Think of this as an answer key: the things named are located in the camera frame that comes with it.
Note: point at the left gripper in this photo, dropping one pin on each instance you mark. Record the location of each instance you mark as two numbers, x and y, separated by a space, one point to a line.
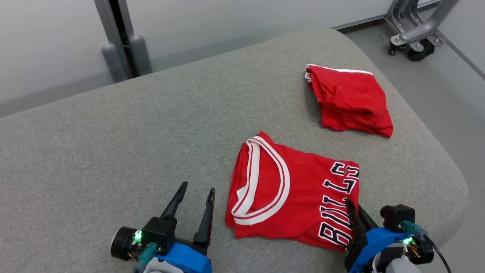
185 259

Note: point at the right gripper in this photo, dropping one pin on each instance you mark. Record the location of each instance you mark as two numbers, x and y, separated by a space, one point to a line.
375 242

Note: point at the red basketball jersey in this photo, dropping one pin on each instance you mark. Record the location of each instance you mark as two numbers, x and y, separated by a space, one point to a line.
303 197

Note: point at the red shorts with white trim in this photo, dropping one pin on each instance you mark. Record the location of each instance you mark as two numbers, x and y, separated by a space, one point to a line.
352 102

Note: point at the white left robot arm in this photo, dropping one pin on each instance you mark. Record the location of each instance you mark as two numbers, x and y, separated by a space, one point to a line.
155 268

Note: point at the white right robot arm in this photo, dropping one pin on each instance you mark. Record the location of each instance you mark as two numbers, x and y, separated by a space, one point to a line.
401 265

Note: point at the grey fabric sofa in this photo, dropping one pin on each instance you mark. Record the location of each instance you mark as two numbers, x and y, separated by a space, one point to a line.
113 151

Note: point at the grey wheeled stand base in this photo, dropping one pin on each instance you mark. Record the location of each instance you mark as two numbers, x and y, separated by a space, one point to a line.
416 32

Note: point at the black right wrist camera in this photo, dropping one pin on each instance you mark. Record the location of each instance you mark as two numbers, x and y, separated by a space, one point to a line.
396 216

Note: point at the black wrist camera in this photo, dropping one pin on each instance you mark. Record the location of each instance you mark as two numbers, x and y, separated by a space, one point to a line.
396 216
159 233

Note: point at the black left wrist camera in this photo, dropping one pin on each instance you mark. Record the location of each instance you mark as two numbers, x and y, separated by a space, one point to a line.
159 233

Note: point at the grey aluminium partition post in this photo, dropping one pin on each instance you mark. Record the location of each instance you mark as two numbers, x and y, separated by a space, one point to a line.
115 62

